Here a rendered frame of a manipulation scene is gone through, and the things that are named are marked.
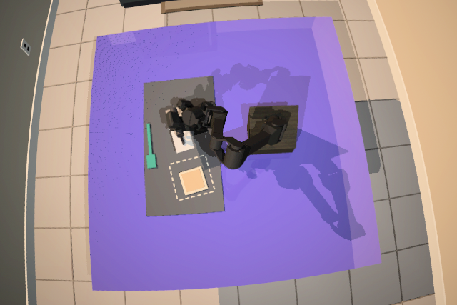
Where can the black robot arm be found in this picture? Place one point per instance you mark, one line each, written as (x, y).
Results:
(236, 152)

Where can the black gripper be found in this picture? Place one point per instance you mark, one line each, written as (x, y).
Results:
(174, 122)

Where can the peach square tile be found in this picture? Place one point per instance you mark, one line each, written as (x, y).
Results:
(193, 181)

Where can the green trowel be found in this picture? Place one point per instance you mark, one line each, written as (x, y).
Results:
(150, 159)

